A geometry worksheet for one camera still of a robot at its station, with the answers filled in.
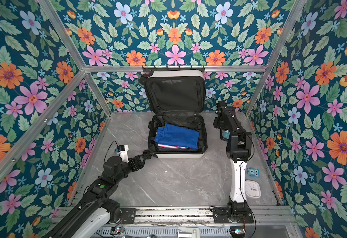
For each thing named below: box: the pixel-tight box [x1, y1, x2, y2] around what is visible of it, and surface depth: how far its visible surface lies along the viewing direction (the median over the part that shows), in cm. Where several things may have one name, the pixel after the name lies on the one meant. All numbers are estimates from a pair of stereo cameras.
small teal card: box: [246, 167, 261, 179], surface depth 88 cm
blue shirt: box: [154, 123, 201, 150], surface depth 98 cm
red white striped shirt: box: [158, 143, 190, 150], surface depth 95 cm
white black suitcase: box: [144, 69, 208, 159], surface depth 97 cm
